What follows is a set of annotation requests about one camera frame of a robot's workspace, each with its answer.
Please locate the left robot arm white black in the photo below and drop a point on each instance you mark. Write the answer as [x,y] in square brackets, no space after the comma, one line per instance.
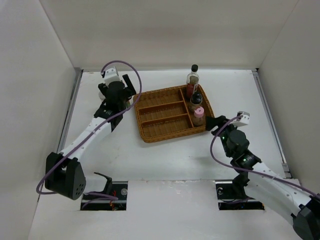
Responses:
[64,174]

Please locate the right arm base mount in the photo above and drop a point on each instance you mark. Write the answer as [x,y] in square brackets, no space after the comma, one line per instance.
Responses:
[231,195]

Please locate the dark sauce bottle black cap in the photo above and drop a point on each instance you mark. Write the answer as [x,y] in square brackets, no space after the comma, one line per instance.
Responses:
[192,81]

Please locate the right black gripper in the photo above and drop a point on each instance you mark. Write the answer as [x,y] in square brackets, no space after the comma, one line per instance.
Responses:
[211,122]

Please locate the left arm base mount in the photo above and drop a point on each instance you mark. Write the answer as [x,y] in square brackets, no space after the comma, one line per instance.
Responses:
[110,192]

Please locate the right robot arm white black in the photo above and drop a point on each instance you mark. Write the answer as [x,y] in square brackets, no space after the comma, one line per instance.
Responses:
[298,205]

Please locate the brown wicker divided tray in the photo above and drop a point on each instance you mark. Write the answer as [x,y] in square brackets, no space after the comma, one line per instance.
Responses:
[164,114]

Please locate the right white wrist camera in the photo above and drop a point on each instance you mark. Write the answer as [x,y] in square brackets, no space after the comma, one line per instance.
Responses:
[243,120]

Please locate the clear jar silver lid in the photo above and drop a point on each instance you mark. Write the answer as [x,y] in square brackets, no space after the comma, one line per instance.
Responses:
[101,96]

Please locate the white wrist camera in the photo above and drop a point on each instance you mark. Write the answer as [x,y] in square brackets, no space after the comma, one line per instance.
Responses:
[243,120]
[110,75]

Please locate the spice shaker pink lid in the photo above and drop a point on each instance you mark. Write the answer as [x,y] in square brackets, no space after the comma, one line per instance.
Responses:
[198,118]

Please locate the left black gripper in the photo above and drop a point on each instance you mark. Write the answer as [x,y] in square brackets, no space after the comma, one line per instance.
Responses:
[129,91]

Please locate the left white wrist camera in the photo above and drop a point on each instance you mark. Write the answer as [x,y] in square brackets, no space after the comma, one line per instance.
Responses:
[110,75]

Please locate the pepper grinder black top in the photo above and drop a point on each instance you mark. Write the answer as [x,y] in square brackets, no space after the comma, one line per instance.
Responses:
[195,101]

